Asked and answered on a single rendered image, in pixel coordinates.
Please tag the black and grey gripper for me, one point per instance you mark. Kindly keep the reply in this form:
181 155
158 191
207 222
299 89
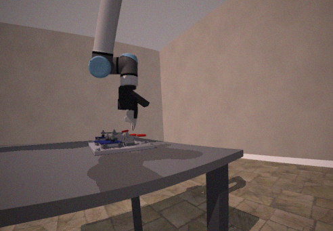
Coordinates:
124 101

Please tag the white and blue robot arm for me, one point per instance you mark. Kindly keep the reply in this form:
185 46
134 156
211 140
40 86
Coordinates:
101 64

